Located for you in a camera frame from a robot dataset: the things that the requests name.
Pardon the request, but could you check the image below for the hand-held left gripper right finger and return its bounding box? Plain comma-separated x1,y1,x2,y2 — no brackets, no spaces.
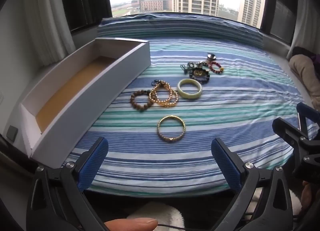
211,137,294,231

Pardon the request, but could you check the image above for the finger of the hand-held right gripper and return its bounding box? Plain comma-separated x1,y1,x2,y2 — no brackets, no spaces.
272,117,320,153
296,102,316,137

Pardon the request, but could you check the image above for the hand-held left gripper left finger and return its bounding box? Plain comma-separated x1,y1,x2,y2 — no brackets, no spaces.
29,137,110,231

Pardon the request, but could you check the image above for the white cardboard box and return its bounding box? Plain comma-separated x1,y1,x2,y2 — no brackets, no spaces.
19,38,151,169

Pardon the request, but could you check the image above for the brown wooden bead bracelet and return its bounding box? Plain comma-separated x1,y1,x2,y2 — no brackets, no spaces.
129,89,153,112

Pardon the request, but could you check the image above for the gold bangle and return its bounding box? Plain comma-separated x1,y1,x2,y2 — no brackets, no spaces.
157,115,186,144

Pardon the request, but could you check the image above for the pale green jade bangle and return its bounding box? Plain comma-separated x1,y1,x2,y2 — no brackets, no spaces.
177,79,202,100

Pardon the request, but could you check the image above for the black bead bracelet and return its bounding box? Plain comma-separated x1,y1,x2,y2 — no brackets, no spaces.
189,67,210,85

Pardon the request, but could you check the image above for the gold bead bracelet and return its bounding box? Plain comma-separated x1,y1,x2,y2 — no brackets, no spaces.
149,79,179,108

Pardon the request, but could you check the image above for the person's right hand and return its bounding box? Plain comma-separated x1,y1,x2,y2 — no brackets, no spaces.
301,180,320,212

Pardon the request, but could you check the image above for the person's left hand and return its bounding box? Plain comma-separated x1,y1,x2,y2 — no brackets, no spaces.
104,217,158,231

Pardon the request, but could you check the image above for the blue striped bed sheet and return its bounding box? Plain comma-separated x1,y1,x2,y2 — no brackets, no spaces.
62,38,313,198

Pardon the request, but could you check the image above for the beige cushion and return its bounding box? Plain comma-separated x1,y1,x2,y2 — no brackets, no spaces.
288,46,320,111

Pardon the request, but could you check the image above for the white fluffy cloth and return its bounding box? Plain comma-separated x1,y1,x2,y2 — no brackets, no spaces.
126,188,302,231

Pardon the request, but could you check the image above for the white curtain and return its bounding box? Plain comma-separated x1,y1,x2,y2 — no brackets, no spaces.
25,0,77,66
287,0,320,59

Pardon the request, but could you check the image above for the black wall panel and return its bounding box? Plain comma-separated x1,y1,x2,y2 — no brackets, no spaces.
7,125,19,142

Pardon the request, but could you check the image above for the red bead bracelet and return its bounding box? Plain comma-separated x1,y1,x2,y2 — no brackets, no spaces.
209,62,223,74

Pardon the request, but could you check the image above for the dark cord keychain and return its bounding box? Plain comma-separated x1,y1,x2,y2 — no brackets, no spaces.
180,62,198,74

